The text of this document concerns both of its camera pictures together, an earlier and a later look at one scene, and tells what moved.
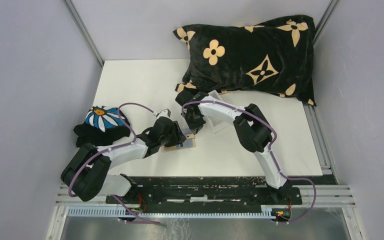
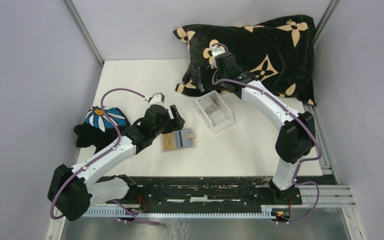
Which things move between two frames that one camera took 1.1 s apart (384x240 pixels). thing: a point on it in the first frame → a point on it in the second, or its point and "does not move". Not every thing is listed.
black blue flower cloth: [102, 125] does not move
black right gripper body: [195, 122] → [207, 72]
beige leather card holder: [189, 142] does not move
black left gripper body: [174, 137] → [167, 126]
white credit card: [188, 142] does not move
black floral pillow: [274, 56] does not move
